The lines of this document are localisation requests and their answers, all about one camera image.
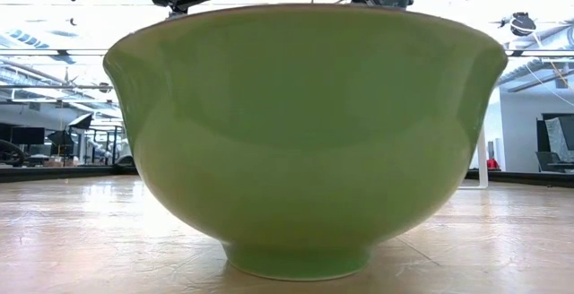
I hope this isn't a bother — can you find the green bowl with floral inside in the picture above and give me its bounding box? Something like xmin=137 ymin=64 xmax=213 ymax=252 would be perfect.
xmin=102 ymin=3 xmax=509 ymax=282

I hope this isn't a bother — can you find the black studio softbox lamp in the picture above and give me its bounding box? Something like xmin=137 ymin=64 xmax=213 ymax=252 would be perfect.
xmin=66 ymin=113 xmax=94 ymax=131

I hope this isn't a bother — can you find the grey overhead metal bar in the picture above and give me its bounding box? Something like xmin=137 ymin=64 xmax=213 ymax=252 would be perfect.
xmin=0 ymin=84 xmax=113 ymax=91

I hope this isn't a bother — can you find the white perforated metal shelf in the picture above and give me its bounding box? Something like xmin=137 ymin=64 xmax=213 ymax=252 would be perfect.
xmin=458 ymin=123 xmax=490 ymax=191

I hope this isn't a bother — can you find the black monitor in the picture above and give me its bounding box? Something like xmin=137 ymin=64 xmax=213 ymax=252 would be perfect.
xmin=11 ymin=125 xmax=46 ymax=146

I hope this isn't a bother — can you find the black wheel-shaped object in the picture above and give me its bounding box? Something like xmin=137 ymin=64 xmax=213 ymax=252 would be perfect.
xmin=0 ymin=139 xmax=26 ymax=169

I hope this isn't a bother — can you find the grey board on black stand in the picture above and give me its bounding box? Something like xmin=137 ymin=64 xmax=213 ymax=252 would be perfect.
xmin=536 ymin=113 xmax=574 ymax=154

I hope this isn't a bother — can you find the black office chair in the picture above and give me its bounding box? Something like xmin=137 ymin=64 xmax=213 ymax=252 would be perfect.
xmin=535 ymin=150 xmax=574 ymax=174

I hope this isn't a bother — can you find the black ceiling cable reel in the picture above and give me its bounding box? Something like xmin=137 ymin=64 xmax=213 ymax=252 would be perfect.
xmin=495 ymin=11 xmax=538 ymax=39

